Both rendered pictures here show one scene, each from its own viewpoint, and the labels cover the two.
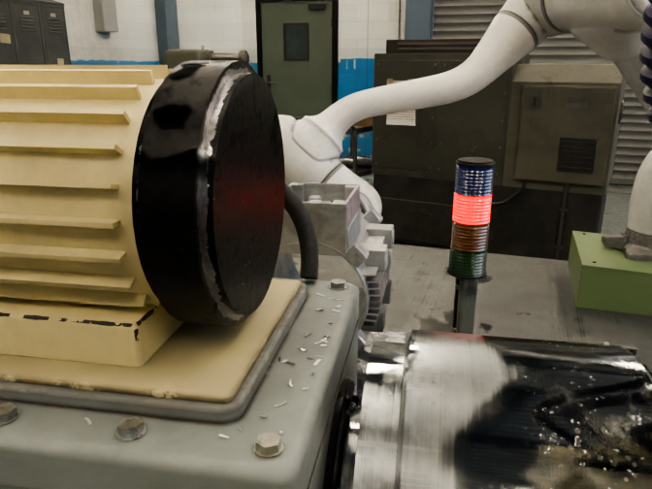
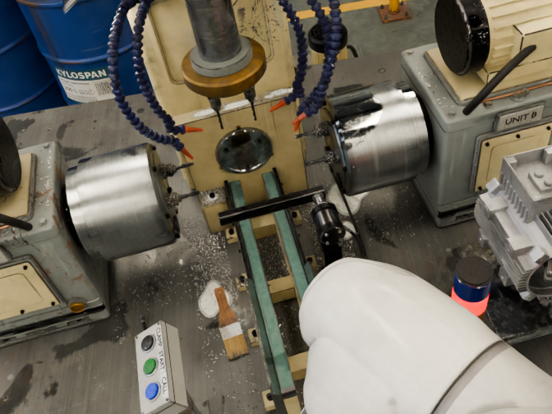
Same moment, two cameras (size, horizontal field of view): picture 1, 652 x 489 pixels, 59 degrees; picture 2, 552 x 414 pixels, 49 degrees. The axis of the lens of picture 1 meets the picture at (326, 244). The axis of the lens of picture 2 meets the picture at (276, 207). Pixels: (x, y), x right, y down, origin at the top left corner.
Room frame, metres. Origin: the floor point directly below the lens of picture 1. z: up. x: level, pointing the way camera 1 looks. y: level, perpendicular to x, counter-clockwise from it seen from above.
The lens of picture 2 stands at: (1.35, -0.65, 2.06)
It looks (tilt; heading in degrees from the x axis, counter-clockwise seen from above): 48 degrees down; 166
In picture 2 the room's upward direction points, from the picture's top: 12 degrees counter-clockwise
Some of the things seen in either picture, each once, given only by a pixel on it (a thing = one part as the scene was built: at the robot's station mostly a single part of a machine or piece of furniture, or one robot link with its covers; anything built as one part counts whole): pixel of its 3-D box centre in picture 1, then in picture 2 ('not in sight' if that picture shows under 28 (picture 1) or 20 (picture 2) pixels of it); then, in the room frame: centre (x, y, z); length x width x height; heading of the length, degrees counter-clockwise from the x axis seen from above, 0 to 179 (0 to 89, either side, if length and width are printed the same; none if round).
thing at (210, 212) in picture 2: not in sight; (216, 209); (0.23, -0.53, 0.86); 0.07 x 0.06 x 0.12; 80
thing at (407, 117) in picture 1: (401, 102); not in sight; (4.12, -0.52, 1.08); 0.22 x 0.02 x 0.31; 62
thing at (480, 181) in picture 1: (473, 179); (472, 280); (0.91, -0.23, 1.19); 0.06 x 0.06 x 0.04
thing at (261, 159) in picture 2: not in sight; (244, 152); (0.23, -0.42, 1.02); 0.15 x 0.02 x 0.15; 80
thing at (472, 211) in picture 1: (472, 207); (470, 295); (0.91, -0.23, 1.14); 0.06 x 0.06 x 0.04
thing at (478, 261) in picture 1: (468, 259); not in sight; (0.91, -0.23, 1.05); 0.06 x 0.06 x 0.04
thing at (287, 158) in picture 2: not in sight; (242, 148); (0.17, -0.41, 0.97); 0.30 x 0.11 x 0.34; 80
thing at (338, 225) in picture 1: (317, 217); (539, 185); (0.77, 0.01, 1.16); 0.12 x 0.11 x 0.07; 169
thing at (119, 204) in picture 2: not in sight; (106, 207); (0.26, -0.78, 1.04); 0.37 x 0.25 x 0.25; 80
